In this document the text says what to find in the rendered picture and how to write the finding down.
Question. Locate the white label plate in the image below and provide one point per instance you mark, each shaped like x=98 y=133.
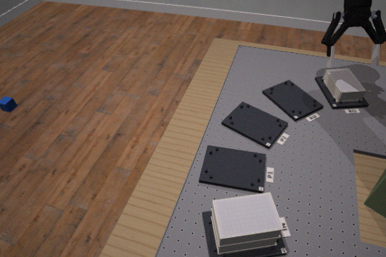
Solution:
x=270 y=175
x=285 y=232
x=312 y=117
x=352 y=111
x=283 y=138

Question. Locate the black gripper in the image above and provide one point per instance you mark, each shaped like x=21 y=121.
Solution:
x=356 y=14

